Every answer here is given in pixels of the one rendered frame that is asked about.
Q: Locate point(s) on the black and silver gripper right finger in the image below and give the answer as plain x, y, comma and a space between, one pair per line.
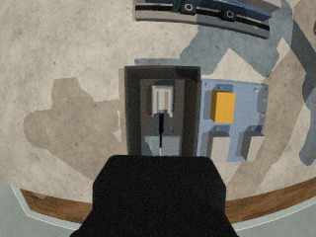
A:
170, 141

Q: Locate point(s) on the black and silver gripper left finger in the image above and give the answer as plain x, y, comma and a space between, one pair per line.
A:
151, 141

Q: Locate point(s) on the yellow-orange block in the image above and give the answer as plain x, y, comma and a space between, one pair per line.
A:
222, 106

